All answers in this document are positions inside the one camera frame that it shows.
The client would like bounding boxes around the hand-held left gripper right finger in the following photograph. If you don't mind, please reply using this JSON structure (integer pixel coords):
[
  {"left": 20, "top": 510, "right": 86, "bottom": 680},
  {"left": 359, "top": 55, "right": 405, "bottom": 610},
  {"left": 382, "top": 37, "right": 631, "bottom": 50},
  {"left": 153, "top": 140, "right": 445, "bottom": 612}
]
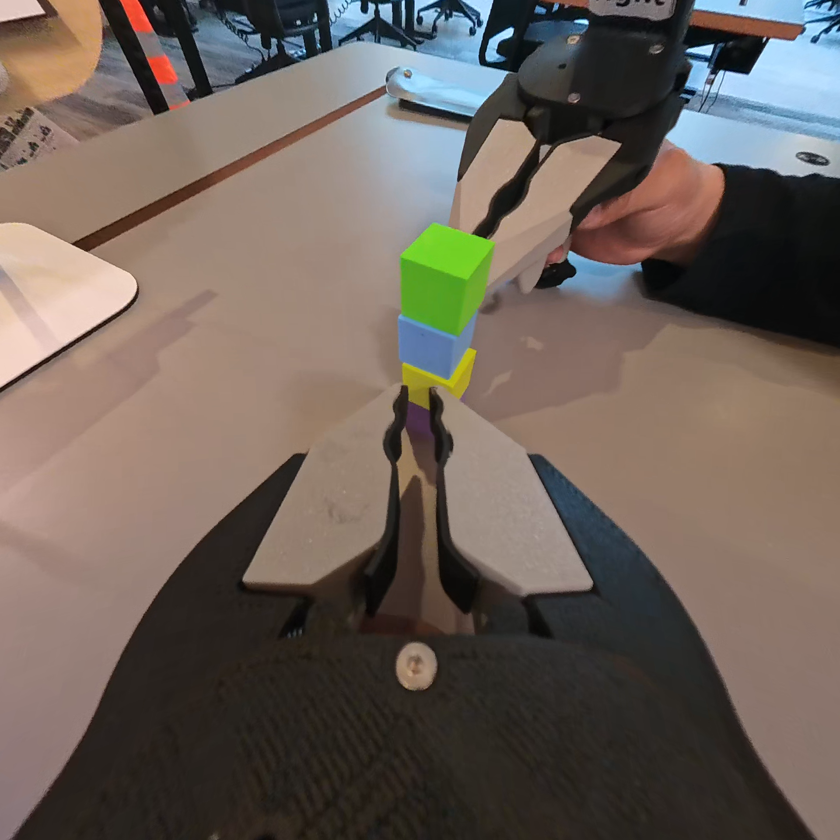
[{"left": 428, "top": 387, "right": 593, "bottom": 614}]

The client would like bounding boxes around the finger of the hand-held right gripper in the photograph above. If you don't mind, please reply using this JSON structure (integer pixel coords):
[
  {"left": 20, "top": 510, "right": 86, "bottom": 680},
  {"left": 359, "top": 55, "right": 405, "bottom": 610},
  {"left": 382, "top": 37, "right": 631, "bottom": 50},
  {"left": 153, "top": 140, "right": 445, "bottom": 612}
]
[
  {"left": 448, "top": 117, "right": 547, "bottom": 238},
  {"left": 476, "top": 134, "right": 626, "bottom": 296}
]

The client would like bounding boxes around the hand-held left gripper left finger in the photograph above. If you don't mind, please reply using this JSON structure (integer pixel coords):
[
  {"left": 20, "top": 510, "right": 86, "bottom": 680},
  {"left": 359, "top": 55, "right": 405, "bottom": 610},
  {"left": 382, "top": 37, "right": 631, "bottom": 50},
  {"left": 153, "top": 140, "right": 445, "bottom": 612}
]
[{"left": 243, "top": 386, "right": 409, "bottom": 618}]

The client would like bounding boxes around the green foam cube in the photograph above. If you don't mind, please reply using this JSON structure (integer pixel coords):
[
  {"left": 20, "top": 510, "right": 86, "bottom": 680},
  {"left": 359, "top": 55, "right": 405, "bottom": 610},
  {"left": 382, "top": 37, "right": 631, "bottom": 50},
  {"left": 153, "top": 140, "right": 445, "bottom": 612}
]
[{"left": 400, "top": 223, "right": 495, "bottom": 336}]

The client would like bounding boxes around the yellow foam cube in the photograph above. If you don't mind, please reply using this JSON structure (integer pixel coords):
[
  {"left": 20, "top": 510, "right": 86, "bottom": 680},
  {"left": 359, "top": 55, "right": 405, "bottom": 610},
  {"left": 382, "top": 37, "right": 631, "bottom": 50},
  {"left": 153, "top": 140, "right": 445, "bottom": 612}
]
[{"left": 402, "top": 348, "right": 478, "bottom": 409}]

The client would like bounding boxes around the blue foam cube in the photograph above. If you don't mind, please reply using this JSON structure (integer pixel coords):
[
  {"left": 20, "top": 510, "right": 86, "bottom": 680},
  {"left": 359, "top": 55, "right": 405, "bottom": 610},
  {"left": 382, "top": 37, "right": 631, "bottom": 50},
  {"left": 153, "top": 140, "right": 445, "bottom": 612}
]
[{"left": 398, "top": 314, "right": 479, "bottom": 383}]

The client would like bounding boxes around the person's right forearm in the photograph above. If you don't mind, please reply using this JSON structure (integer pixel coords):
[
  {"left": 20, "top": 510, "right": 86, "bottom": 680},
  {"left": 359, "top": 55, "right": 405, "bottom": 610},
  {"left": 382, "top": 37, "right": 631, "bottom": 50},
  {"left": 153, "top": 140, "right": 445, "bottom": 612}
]
[{"left": 640, "top": 164, "right": 840, "bottom": 347}]

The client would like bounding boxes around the person's right hand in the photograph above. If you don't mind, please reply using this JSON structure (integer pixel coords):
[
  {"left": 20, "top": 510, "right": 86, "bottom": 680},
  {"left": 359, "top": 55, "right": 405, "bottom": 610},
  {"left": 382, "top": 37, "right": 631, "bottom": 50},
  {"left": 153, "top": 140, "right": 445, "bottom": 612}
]
[{"left": 548, "top": 144, "right": 727, "bottom": 266}]

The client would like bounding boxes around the shiny silver metal object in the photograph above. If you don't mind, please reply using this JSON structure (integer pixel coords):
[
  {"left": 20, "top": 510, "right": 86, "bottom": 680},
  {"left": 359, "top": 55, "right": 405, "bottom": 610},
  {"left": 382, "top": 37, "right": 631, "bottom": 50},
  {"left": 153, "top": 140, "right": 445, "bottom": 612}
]
[{"left": 386, "top": 66, "right": 494, "bottom": 120}]

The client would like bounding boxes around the orange traffic cone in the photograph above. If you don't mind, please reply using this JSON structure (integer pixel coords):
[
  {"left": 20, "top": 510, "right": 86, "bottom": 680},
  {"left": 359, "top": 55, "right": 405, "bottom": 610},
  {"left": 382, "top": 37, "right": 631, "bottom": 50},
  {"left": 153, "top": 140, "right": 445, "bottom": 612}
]
[{"left": 121, "top": 0, "right": 191, "bottom": 110}]

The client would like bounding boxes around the black and white printed sheet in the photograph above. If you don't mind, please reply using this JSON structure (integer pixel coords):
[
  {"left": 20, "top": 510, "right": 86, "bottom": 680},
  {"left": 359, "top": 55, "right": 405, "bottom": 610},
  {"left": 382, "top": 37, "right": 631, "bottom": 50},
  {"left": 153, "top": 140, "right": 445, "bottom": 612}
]
[{"left": 0, "top": 107, "right": 80, "bottom": 173}]

